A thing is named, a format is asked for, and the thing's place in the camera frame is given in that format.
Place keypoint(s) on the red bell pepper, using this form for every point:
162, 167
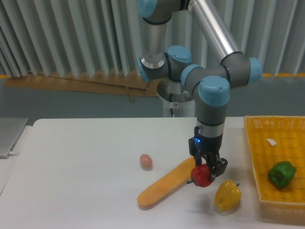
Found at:
200, 176

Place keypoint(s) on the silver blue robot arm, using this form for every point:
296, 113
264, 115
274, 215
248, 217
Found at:
209, 87

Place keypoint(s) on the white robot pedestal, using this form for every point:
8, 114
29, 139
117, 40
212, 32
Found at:
176, 101

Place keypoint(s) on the yellow bell pepper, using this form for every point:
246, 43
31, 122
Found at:
228, 195

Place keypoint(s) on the white paper label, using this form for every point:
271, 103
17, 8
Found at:
271, 142

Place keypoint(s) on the long orange bread loaf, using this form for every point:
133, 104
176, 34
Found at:
166, 185

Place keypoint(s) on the silver laptop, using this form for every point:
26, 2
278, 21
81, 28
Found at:
11, 129

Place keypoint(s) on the brown egg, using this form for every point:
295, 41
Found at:
146, 161

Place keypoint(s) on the yellow woven basket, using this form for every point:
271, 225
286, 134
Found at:
289, 133

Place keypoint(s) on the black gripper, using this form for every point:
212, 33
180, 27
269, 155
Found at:
208, 148

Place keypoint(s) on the green bell pepper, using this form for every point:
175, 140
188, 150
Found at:
281, 174

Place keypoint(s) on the brown cardboard sheet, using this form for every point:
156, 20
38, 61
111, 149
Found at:
131, 85

